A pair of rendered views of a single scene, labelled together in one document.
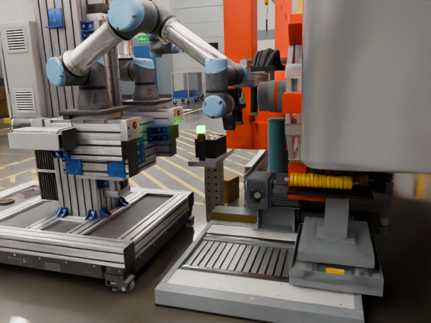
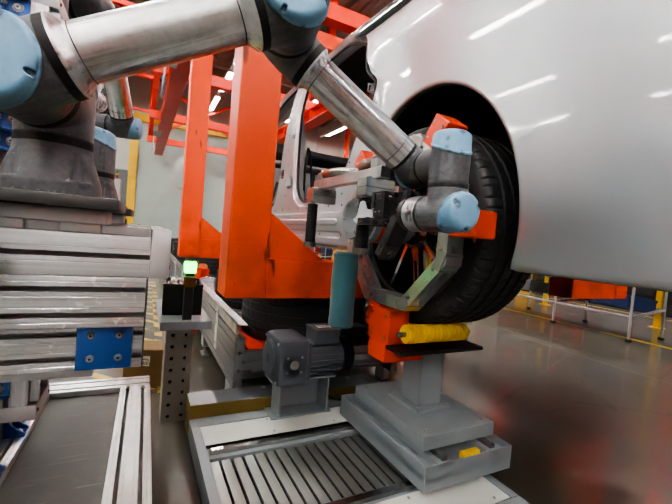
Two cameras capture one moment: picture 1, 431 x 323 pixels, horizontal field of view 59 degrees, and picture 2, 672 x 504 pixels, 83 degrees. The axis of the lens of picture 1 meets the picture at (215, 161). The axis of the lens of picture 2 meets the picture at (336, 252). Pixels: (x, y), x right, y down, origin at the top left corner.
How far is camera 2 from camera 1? 1.14 m
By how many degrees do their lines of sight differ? 46
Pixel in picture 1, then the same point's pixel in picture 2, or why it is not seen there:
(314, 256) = (441, 439)
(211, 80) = (462, 165)
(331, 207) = (428, 367)
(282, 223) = (302, 400)
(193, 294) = not seen: outside the picture
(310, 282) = (447, 479)
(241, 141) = (249, 287)
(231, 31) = (249, 127)
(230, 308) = not seen: outside the picture
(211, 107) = (466, 212)
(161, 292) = not seen: outside the picture
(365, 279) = (497, 452)
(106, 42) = (217, 32)
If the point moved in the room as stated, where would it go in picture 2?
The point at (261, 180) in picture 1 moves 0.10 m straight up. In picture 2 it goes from (302, 342) to (304, 314)
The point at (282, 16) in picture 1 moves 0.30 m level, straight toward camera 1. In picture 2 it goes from (196, 143) to (207, 137)
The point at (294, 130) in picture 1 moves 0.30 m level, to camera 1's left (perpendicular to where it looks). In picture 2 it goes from (455, 263) to (386, 262)
